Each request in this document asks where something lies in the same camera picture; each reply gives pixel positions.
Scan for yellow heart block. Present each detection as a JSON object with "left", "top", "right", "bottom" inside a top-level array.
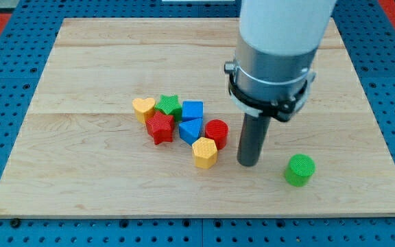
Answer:
[{"left": 132, "top": 97, "right": 156, "bottom": 124}]

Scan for green star block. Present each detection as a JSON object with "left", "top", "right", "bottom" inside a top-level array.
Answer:
[{"left": 155, "top": 95, "right": 182, "bottom": 121}]

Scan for blue triangle block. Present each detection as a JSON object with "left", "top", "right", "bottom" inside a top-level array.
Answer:
[{"left": 179, "top": 118, "right": 203, "bottom": 145}]

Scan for blue cube block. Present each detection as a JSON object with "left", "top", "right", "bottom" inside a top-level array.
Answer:
[{"left": 182, "top": 101, "right": 204, "bottom": 121}]

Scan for red cylinder block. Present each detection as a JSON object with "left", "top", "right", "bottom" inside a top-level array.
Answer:
[{"left": 204, "top": 119, "right": 229, "bottom": 150}]

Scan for green cylinder block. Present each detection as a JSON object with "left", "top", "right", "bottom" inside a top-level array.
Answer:
[{"left": 284, "top": 154, "right": 315, "bottom": 187}]

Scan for red star block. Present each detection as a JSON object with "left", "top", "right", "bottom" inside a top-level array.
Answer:
[{"left": 145, "top": 111, "right": 175, "bottom": 145}]

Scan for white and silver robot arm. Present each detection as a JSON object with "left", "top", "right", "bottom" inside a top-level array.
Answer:
[{"left": 225, "top": 0, "right": 336, "bottom": 121}]

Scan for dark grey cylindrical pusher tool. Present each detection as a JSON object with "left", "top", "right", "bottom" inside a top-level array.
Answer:
[{"left": 237, "top": 114, "right": 271, "bottom": 167}]

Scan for yellow hexagon block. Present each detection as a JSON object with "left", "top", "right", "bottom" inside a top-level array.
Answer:
[{"left": 192, "top": 137, "right": 218, "bottom": 169}]

